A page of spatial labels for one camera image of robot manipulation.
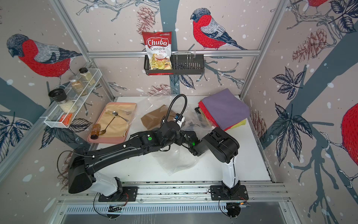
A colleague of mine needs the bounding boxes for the red garment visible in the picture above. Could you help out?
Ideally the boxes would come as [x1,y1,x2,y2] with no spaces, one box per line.
[198,100,238,131]

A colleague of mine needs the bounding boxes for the brown garment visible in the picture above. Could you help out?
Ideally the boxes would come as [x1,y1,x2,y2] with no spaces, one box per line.
[141,105,168,130]

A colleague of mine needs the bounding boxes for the clear plastic vacuum bag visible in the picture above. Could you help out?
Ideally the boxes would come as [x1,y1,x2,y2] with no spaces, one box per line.
[129,95,214,175]

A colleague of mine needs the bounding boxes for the purple garment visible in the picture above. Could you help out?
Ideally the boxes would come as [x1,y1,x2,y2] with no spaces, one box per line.
[198,89,250,131]

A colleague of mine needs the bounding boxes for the yellow green garment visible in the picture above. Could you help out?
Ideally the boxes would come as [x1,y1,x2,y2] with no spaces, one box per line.
[200,107,247,132]

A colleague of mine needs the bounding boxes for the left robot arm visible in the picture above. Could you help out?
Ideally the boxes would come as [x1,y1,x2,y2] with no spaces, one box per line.
[68,121,185,196]

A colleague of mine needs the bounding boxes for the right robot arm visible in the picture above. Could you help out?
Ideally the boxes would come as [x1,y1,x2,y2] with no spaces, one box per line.
[180,127,241,196]

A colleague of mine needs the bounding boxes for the Chuba cassava chips bag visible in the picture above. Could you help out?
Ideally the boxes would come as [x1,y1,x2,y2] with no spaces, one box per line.
[142,32,172,70]

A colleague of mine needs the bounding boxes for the metal spoon on tray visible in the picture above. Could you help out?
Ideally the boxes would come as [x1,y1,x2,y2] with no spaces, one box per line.
[112,111,129,122]

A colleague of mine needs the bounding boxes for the pink tray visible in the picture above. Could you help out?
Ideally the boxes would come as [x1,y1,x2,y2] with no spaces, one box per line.
[87,102,137,144]

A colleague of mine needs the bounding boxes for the tan cloth on tray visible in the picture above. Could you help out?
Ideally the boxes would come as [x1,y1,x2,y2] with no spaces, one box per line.
[97,103,137,138]

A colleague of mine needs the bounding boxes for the brown spoon on tray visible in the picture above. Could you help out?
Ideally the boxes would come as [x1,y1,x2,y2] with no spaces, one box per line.
[99,117,116,135]

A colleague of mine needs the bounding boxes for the amber bottle on tray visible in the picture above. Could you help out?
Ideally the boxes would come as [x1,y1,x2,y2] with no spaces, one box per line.
[90,124,101,140]

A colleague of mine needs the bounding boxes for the spice jar rear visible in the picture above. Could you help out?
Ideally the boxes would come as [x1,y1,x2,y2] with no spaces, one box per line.
[79,68,96,86]

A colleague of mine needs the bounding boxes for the spice jar middle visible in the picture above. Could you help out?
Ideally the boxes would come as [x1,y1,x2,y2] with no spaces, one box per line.
[69,76,88,97]

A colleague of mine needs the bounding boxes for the black lid spice jar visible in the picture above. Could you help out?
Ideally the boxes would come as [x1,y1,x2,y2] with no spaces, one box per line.
[48,88,78,114]

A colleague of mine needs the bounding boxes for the small orange box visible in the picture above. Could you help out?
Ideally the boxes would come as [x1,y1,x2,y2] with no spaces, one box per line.
[59,113,73,126]

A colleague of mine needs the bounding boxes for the black wire basket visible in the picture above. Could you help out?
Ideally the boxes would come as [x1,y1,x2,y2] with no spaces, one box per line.
[144,53,205,76]

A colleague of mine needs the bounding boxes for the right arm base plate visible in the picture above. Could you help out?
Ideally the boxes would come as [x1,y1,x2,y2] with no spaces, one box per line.
[208,185,249,201]

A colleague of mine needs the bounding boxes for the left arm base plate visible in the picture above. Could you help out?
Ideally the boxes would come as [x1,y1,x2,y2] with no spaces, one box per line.
[98,186,139,202]

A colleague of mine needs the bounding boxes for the white wire shelf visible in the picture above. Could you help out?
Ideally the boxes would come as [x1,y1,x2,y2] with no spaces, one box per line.
[44,68,102,128]

